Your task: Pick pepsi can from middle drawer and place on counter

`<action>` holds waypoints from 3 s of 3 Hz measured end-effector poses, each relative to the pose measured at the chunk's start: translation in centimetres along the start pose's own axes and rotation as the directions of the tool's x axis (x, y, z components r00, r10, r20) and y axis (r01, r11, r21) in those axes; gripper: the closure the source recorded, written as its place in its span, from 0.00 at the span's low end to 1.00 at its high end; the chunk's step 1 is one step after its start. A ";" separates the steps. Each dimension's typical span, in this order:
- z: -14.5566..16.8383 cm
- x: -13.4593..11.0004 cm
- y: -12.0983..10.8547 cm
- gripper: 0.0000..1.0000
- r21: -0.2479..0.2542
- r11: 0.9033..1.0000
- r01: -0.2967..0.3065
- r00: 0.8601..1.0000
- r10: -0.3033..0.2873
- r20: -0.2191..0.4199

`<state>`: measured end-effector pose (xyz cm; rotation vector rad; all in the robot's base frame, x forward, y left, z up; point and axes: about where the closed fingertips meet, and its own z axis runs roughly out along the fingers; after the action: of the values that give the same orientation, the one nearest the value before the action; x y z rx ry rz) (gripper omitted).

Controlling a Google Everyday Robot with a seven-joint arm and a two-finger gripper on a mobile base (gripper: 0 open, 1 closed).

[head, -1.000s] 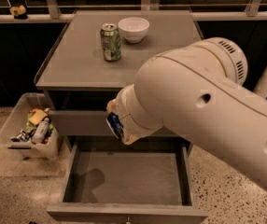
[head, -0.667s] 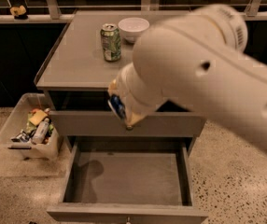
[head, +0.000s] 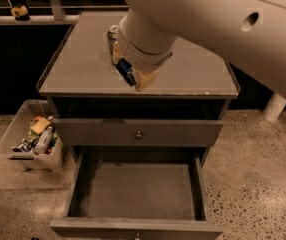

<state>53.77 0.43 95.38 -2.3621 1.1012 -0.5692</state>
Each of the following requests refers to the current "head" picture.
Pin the blue pepsi can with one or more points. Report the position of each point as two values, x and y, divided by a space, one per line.
124 68

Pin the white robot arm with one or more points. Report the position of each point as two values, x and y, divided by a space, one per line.
250 34

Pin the brass top drawer knob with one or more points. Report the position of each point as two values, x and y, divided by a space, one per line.
138 135

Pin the grey top drawer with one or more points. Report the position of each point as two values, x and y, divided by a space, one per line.
121 132

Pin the grey drawer cabinet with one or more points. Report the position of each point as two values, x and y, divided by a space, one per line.
82 83

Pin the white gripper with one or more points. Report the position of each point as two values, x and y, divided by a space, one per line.
142 60

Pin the green soda can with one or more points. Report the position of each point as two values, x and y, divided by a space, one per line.
112 37

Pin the open grey middle drawer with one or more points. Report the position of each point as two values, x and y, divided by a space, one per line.
116 193

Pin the yellow sponge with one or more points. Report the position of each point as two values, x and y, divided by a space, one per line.
40 125

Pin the white plastic bottle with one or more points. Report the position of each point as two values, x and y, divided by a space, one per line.
44 141

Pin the white metal railing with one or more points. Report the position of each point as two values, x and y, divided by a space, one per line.
33 14

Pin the clear plastic storage bin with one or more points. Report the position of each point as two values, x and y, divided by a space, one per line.
15 144

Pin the yellow and black object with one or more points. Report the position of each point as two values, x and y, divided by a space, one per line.
20 13

